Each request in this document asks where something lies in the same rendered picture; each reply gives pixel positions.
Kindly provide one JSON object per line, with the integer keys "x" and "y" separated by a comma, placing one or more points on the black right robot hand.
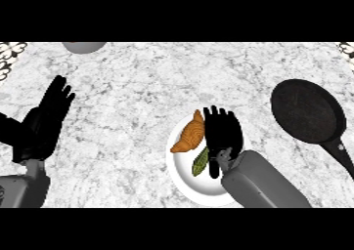
{"x": 223, "y": 130}

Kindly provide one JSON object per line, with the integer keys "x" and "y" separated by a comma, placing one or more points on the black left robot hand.
{"x": 44, "y": 120}

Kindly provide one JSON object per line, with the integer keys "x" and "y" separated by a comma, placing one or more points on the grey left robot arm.
{"x": 20, "y": 185}

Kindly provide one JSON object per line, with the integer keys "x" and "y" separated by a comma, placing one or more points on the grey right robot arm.
{"x": 257, "y": 180}

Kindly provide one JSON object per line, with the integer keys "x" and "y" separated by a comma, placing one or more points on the green squash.
{"x": 199, "y": 162}

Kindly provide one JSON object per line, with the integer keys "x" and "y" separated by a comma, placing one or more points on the white round plate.
{"x": 192, "y": 172}

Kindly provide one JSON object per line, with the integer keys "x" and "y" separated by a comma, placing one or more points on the black frying pan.
{"x": 307, "y": 114}

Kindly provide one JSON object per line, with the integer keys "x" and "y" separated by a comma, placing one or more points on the orange croissant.
{"x": 189, "y": 135}

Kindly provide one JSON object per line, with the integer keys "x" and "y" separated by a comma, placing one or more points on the grey round bowl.
{"x": 84, "y": 47}

